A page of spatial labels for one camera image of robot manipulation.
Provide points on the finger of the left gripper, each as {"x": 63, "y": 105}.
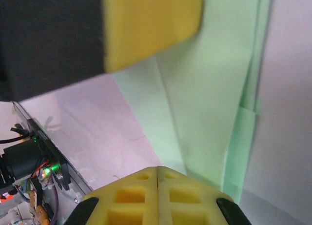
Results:
{"x": 146, "y": 27}

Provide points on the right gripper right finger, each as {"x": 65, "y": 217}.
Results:
{"x": 190, "y": 200}

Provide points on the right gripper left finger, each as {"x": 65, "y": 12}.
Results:
{"x": 129, "y": 198}

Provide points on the light green paper sheet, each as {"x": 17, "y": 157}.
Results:
{"x": 207, "y": 100}

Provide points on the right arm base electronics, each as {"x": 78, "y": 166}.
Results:
{"x": 40, "y": 210}

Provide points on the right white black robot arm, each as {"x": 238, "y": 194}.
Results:
{"x": 22, "y": 159}

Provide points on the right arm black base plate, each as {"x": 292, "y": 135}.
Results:
{"x": 52, "y": 147}

